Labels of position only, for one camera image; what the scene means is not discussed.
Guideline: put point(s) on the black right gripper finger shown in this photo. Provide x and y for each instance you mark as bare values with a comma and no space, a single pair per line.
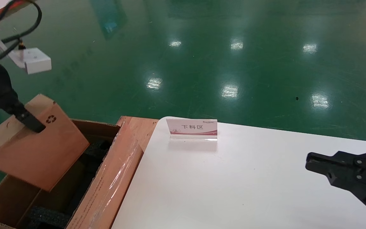
345,171

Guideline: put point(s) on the large open cardboard box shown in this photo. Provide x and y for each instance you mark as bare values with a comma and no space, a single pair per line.
116,178

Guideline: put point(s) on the black foam block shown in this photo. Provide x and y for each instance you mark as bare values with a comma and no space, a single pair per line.
98,148
49,218

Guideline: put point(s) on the acrylic sign with red print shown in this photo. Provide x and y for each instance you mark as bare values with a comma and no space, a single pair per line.
192,127

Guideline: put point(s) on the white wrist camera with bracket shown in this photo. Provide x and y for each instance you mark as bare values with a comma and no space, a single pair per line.
37,62

